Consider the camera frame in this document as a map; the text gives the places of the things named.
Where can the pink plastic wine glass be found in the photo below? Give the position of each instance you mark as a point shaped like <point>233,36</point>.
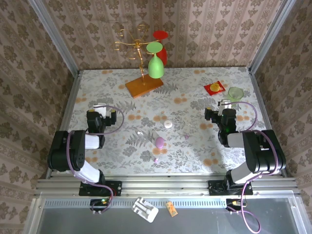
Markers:
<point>152,140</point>

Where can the long aluminium base rail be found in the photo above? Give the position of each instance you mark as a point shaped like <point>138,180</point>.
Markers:
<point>165,186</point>

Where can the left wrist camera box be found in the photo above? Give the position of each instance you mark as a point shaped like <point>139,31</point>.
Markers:
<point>101,111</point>

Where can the white round earbud case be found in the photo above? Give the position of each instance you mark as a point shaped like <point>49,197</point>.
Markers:
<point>168,124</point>

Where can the white plastic bracket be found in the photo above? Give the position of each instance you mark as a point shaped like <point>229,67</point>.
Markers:
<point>143,208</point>

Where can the small orange packet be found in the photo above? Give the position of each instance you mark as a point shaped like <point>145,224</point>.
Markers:
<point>171,209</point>

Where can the aluminium side rail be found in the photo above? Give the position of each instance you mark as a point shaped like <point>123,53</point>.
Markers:
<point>70,97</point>
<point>260,97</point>

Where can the green transparent cup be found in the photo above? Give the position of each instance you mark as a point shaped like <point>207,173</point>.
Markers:
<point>236,96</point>

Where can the grey metal tray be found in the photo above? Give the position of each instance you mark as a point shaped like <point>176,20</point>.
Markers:
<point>207,221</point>

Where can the green wine glass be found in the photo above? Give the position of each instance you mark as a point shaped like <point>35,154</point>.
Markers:
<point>156,67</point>

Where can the red wine glass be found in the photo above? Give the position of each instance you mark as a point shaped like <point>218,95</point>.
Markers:
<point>161,34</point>

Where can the aluminium frame post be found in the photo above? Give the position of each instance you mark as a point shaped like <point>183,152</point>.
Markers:
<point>56,39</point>
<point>270,36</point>

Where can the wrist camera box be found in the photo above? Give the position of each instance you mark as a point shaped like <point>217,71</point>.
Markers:
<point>101,111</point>
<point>223,103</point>

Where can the small circuit board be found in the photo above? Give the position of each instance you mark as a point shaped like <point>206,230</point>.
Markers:
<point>100,202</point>
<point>235,203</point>

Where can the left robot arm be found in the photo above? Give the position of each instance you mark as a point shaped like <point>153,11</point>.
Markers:
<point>78,158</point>

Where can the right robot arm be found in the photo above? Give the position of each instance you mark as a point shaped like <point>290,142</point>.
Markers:
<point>263,151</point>

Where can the purple oval charging case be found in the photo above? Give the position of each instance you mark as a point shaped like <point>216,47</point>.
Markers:
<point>160,143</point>

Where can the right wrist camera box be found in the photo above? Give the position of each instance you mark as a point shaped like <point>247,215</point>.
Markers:
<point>223,103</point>

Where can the red snack packet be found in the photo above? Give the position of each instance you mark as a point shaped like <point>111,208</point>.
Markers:
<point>214,87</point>

